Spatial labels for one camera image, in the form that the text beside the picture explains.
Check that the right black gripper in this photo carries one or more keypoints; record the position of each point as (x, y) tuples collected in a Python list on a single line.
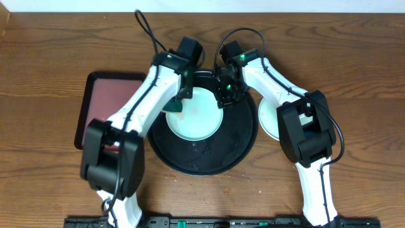
[(223, 102)]

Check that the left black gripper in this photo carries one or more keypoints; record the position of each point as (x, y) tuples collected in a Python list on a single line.
[(188, 95)]

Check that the green yellow sponge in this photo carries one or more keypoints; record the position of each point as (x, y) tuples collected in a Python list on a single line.
[(173, 106)]

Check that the pale green plate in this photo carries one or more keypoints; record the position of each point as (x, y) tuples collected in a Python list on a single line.
[(200, 117)]

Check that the light blue plate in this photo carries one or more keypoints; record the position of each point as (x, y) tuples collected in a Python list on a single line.
[(268, 113)]

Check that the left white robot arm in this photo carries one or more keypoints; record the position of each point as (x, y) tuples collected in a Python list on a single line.
[(113, 152)]

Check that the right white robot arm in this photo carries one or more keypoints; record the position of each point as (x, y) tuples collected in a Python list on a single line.
[(298, 119)]

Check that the round black tray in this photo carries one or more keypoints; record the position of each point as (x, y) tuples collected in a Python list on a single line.
[(216, 154)]

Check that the dark red rectangular tray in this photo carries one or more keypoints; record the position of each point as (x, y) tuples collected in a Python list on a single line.
[(105, 93)]

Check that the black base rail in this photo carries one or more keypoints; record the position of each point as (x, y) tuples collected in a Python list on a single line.
[(166, 222)]

